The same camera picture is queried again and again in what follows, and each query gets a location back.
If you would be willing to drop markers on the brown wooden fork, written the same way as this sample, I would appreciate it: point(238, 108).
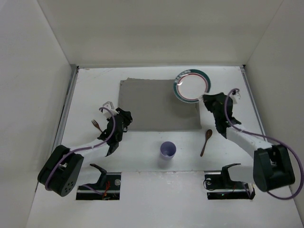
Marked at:
point(96, 125)

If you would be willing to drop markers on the grey cloth placemat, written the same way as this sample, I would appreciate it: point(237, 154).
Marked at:
point(155, 107)

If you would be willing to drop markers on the lilac plastic cup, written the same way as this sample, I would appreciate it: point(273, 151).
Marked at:
point(167, 152)

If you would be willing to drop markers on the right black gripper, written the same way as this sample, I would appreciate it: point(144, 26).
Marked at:
point(214, 102)

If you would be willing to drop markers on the white plate green red rim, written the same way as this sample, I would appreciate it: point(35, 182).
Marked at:
point(190, 86)

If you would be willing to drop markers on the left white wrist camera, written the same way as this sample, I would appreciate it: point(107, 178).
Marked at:
point(108, 110)

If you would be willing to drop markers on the brown wooden spoon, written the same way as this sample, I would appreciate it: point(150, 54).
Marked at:
point(208, 134)

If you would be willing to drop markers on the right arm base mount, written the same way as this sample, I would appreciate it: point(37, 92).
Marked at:
point(220, 186)

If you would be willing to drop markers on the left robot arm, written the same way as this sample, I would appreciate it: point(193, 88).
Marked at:
point(60, 172)

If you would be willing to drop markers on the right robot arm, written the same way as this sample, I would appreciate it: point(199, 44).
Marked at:
point(271, 167)

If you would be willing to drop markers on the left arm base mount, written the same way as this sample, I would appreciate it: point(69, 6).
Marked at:
point(95, 183)

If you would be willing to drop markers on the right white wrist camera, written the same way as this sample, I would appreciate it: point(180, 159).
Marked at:
point(234, 95)

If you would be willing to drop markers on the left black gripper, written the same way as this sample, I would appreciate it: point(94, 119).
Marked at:
point(122, 118)

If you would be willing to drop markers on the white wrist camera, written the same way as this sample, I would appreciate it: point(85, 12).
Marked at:
point(108, 110)
point(234, 95)

